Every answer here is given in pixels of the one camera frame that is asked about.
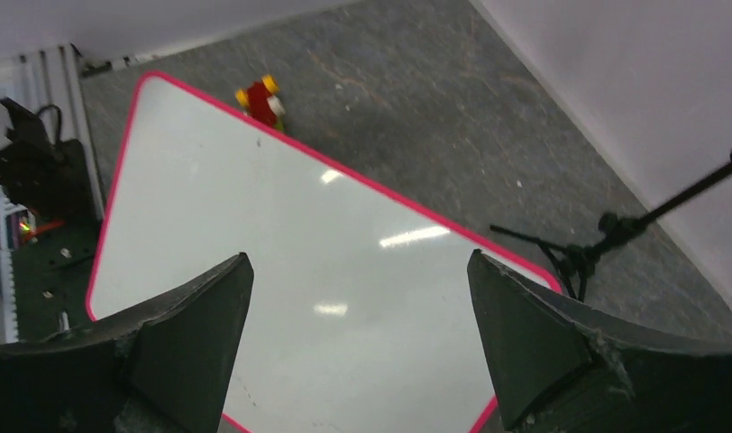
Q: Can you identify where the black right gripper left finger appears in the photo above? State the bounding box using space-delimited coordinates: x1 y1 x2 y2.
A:
0 253 254 432

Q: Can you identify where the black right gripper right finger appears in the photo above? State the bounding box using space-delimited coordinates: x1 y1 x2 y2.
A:
467 250 732 432

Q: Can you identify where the pink framed whiteboard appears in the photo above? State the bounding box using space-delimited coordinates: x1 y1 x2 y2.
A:
86 72 560 432

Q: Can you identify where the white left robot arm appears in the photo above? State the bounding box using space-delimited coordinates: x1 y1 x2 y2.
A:
0 97 96 220

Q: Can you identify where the black tripod stand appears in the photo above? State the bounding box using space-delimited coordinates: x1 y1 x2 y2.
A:
490 151 732 302

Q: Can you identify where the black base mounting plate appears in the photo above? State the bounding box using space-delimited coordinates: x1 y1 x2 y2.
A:
12 216 101 342

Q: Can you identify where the red yellow toy car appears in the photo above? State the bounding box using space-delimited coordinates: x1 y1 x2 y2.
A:
234 75 286 133

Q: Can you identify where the white toothed cable rail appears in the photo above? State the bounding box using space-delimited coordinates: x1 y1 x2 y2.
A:
0 186 18 343

